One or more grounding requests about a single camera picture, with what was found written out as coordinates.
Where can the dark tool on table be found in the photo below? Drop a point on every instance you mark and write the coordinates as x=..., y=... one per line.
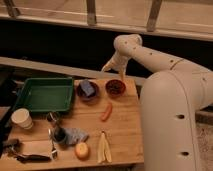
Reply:
x=12, y=148

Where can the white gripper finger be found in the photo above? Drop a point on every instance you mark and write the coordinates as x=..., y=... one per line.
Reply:
x=106, y=67
x=122, y=74

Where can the green plastic tray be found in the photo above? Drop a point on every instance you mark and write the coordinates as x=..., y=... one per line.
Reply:
x=42, y=95

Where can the yellow banana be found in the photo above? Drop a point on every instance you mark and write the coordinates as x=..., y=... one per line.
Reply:
x=103, y=152

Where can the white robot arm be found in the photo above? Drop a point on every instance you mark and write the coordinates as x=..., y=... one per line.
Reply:
x=170, y=97

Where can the grey blue cloth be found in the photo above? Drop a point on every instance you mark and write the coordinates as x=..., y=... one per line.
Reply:
x=75, y=135

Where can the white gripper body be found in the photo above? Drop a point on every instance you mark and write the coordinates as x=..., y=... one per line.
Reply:
x=119, y=62

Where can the small metal cup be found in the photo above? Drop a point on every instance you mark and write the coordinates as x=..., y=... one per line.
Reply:
x=53, y=117

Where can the dark purple bowl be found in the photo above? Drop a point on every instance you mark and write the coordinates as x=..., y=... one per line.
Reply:
x=82, y=95

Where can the metal tongs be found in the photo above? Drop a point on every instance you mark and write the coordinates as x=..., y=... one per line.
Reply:
x=53, y=151

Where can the orange carrot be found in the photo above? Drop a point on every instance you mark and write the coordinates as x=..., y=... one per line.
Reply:
x=105, y=115

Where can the blue sponge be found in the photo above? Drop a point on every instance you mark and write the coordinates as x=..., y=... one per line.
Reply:
x=87, y=87

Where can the red bowl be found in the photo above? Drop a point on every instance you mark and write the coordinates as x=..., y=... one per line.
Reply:
x=115, y=88

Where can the white paper cup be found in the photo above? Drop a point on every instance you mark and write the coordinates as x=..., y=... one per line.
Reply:
x=22, y=118

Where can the wooden board table top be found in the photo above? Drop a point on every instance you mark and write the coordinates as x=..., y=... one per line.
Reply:
x=122, y=128

